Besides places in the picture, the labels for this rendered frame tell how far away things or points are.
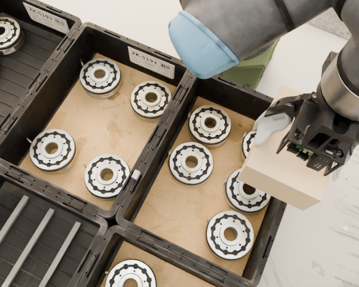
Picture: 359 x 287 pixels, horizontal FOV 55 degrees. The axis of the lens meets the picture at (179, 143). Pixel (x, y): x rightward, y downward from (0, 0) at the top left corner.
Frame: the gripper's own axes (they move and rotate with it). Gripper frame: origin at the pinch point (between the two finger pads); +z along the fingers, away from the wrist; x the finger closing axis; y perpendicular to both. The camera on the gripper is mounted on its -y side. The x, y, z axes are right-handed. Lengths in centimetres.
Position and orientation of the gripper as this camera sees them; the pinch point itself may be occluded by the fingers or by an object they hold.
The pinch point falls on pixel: (296, 143)
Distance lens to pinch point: 59.7
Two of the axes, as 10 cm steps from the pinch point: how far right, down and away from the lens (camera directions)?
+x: 8.9, 4.3, -1.4
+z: -0.3, 3.6, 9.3
